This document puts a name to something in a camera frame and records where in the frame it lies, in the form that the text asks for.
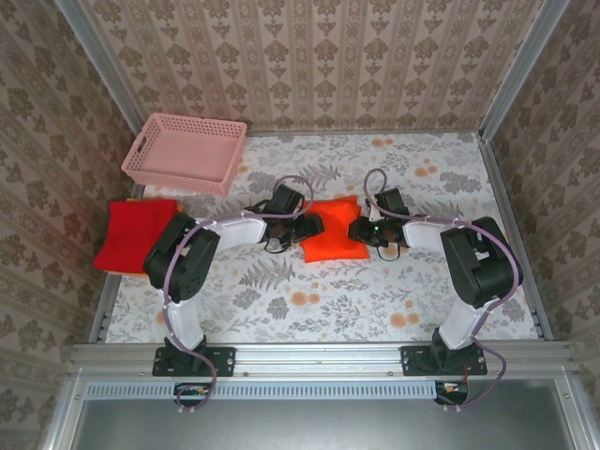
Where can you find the bright orange t-shirt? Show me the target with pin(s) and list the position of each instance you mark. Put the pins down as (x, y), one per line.
(333, 244)

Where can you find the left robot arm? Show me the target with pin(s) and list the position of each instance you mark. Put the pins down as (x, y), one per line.
(180, 262)

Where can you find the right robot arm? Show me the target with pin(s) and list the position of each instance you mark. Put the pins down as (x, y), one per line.
(478, 262)

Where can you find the floral patterned table cover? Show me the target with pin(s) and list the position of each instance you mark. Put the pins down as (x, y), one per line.
(328, 300)

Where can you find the pink plastic basket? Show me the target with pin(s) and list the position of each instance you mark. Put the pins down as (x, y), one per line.
(185, 152)

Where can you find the folded yellow t-shirt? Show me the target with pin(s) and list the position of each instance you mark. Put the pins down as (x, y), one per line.
(132, 200)

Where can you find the folded red t-shirt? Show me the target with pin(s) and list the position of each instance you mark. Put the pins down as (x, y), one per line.
(129, 234)

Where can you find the grey metal panel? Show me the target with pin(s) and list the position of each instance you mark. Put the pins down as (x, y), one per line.
(304, 424)

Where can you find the aluminium front frame rail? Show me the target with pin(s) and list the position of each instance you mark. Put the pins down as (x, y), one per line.
(319, 358)

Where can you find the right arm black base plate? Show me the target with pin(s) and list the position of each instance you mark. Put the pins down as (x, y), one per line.
(417, 361)

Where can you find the aluminium right side rail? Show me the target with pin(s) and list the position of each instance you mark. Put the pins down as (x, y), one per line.
(515, 234)

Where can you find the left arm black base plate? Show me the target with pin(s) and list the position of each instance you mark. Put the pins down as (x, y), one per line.
(220, 361)

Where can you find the aluminium right frame post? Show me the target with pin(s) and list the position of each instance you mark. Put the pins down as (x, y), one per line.
(520, 70)

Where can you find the aluminium frame post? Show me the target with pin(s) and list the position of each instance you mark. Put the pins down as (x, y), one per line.
(520, 70)
(100, 65)

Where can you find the aluminium left frame post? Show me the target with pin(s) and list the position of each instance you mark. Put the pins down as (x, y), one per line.
(100, 65)

